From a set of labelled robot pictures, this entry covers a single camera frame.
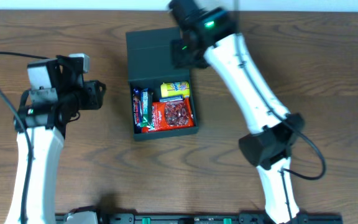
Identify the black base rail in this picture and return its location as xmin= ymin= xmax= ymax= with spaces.
xmin=54 ymin=205 xmax=344 ymax=224

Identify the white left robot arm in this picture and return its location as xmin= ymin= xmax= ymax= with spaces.
xmin=5 ymin=54 xmax=106 ymax=223

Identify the purple Dairy Milk chocolate bar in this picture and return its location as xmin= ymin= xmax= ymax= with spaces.
xmin=132 ymin=88 xmax=142 ymax=128

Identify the red Hacks candy bag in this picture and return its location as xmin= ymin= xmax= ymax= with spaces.
xmin=141 ymin=98 xmax=195 ymax=133

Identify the yellow Mentos candy tub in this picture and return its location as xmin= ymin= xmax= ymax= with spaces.
xmin=160 ymin=82 xmax=190 ymax=98

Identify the black fabric storage box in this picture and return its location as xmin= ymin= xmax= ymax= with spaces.
xmin=126 ymin=27 xmax=199 ymax=141

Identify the blue cookie roll pack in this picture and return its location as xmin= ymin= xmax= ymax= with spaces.
xmin=134 ymin=124 xmax=142 ymax=134

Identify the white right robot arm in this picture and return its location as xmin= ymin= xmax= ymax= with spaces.
xmin=168 ymin=0 xmax=303 ymax=223

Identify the green snack bar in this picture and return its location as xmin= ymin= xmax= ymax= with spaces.
xmin=141 ymin=88 xmax=154 ymax=128

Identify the small blue candy stick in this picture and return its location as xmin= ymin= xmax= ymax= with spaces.
xmin=159 ymin=95 xmax=183 ymax=103

